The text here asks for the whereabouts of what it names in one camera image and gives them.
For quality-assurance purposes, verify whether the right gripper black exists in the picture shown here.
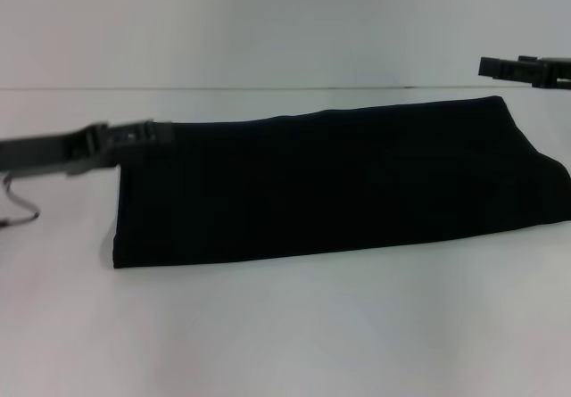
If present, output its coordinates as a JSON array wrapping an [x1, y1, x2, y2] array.
[[477, 54, 571, 92]]

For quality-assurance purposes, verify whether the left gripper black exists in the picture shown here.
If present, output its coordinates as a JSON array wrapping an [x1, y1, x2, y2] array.
[[0, 119, 175, 178]]

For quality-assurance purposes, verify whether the black t-shirt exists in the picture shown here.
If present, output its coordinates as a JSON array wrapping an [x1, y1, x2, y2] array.
[[111, 95, 571, 270]]

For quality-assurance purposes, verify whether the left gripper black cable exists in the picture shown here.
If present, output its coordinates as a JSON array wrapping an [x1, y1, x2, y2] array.
[[0, 170, 42, 229]]

